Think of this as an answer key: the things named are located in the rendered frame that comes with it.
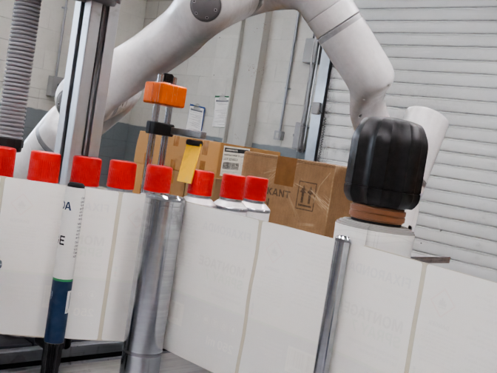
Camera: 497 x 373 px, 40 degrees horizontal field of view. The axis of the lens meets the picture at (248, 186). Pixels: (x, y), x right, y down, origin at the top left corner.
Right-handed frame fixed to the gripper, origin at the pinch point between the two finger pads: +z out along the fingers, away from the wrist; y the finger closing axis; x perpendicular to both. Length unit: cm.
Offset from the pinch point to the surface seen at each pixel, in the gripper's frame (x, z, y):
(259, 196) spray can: -33.9, 0.1, 1.5
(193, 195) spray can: -44.1, 4.7, 0.1
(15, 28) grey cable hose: -72, -4, -9
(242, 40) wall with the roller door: 291, -237, -433
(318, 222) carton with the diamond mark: 2.9, -7.1, -17.3
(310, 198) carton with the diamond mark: 1.1, -11.1, -20.1
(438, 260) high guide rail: 27.3, -11.2, -3.1
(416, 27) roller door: 297, -251, -244
